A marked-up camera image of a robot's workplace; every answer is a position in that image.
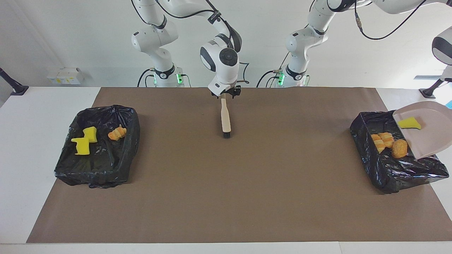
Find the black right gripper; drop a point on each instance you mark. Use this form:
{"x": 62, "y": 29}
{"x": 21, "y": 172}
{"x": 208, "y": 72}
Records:
{"x": 229, "y": 91}

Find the wooden hand brush black bristles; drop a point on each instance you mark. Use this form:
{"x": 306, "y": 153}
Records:
{"x": 225, "y": 120}

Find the pale and orange croissant piece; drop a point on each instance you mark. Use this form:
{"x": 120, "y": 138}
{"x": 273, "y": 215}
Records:
{"x": 117, "y": 134}

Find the orange striped croissant piece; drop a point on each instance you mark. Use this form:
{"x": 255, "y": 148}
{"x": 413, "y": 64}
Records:
{"x": 387, "y": 139}

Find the brown bread roll piece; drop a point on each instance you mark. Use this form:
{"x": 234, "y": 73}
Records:
{"x": 399, "y": 149}

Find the small yellow sponge piece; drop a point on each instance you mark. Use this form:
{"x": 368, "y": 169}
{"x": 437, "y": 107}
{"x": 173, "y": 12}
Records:
{"x": 409, "y": 122}

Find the beige plastic dustpan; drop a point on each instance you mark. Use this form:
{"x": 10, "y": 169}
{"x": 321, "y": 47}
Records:
{"x": 430, "y": 134}

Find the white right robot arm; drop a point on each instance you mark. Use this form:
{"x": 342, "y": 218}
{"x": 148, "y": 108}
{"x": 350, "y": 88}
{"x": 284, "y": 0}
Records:
{"x": 222, "y": 60}

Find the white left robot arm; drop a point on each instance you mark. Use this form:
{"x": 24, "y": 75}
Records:
{"x": 310, "y": 38}

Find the bin lined black bag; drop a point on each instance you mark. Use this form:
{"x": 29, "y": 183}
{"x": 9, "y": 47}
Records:
{"x": 395, "y": 169}
{"x": 106, "y": 165}

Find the brown paper table mat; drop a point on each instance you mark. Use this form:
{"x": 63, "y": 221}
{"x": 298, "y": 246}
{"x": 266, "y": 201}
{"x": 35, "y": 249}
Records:
{"x": 247, "y": 194}

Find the white wall box cluster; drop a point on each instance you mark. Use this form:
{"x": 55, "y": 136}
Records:
{"x": 65, "y": 76}

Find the black camera stand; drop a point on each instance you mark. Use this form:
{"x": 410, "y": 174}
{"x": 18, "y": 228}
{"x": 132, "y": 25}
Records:
{"x": 14, "y": 86}
{"x": 432, "y": 90}

